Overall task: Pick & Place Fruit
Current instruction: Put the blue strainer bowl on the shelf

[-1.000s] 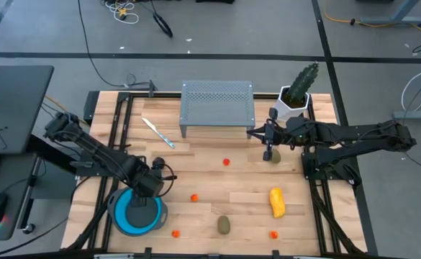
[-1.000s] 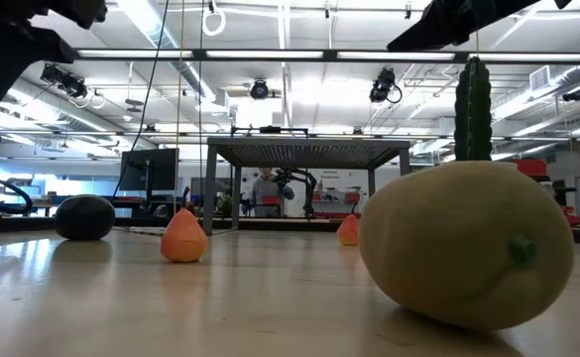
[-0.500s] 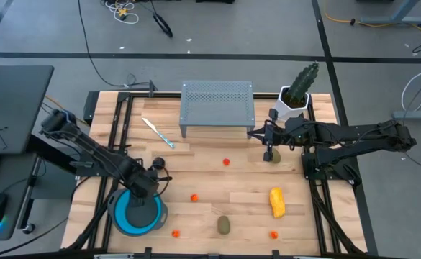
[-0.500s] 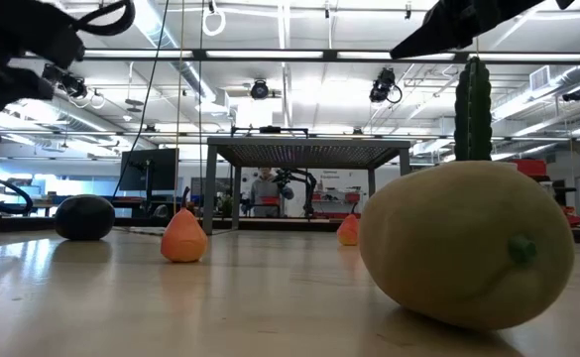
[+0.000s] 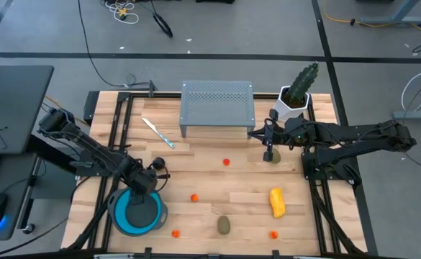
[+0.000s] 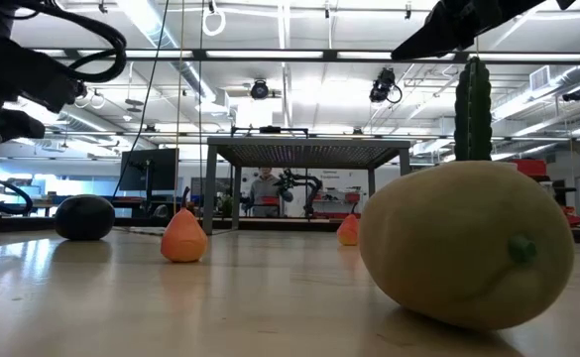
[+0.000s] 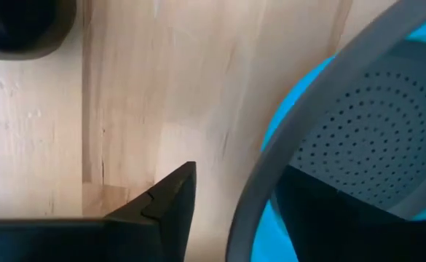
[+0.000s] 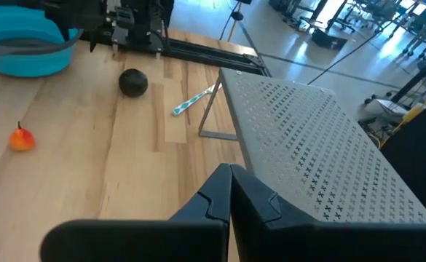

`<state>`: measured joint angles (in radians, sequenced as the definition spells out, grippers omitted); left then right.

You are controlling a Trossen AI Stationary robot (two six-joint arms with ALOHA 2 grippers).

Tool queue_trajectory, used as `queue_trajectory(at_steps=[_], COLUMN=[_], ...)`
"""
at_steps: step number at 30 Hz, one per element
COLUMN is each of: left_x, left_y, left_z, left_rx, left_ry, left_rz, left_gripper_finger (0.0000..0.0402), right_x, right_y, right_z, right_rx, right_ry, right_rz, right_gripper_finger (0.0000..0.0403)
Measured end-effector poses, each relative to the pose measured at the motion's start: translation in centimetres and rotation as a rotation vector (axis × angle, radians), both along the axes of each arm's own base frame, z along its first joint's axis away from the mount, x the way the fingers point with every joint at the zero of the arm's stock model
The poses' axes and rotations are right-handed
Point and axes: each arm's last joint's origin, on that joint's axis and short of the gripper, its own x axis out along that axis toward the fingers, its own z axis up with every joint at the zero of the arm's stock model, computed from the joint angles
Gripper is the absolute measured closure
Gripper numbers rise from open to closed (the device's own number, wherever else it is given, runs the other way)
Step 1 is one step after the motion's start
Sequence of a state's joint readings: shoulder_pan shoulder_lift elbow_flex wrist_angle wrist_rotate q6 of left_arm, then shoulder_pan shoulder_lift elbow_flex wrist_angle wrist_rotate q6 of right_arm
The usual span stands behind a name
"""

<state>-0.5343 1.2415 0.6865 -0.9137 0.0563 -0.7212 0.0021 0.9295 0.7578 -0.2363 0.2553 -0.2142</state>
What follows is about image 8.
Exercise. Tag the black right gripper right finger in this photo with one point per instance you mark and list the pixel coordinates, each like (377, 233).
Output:
(307, 244)

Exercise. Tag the black tripod stand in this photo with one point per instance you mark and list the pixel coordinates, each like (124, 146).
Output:
(237, 15)

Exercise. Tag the dark avocado toy fruit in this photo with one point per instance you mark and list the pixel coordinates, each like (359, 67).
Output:
(133, 83)

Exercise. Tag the orange pear toy fruit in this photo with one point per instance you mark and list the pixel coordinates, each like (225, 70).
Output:
(22, 140)

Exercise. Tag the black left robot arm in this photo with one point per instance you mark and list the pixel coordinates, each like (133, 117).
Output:
(140, 22)

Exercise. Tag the black aluminium table frame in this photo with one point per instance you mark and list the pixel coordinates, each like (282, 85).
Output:
(216, 54)

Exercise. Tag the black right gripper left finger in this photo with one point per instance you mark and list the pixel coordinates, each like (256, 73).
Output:
(183, 240)

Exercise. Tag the grey perforated metal shelf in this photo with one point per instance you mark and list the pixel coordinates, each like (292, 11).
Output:
(307, 145)

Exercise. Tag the teal bowl with grey rim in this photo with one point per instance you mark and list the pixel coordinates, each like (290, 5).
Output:
(23, 63)

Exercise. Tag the black box on floor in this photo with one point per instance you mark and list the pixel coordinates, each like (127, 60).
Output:
(329, 39)

